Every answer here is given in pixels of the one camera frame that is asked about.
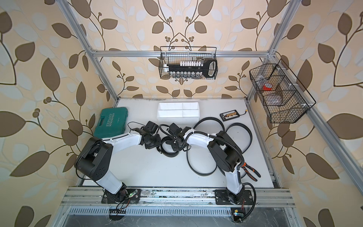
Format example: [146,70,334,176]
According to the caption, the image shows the aluminium frame post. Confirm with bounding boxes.
[56,1,119,104]

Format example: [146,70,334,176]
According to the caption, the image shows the black socket holder set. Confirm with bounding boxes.
[159,58,218,79]

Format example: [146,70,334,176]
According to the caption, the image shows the wire basket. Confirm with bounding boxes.
[158,45,218,80]
[249,59,316,124]

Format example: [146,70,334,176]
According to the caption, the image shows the red item in basket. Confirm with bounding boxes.
[262,83,273,91]

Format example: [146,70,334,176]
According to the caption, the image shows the black parallel charging board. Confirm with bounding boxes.
[219,109,248,122]

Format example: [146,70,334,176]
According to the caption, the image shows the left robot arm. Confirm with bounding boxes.
[74,121,161,194]

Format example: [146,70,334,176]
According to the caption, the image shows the black corrugated cable conduit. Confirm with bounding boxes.
[158,124,257,220]

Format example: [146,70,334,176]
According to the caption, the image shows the white divided storage box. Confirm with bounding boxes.
[157,102,200,119]

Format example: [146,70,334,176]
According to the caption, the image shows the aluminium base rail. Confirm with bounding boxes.
[61,187,296,208]

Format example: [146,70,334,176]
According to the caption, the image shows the green tool case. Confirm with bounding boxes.
[94,107,128,139]

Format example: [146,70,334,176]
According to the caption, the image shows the orange black pliers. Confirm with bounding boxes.
[242,162,261,182]

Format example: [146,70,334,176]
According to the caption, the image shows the back wire basket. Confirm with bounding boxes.
[158,45,218,80]

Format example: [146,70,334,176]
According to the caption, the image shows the right wire basket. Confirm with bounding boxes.
[249,59,316,124]

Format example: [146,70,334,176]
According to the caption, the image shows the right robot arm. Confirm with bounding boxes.
[167,124,244,203]

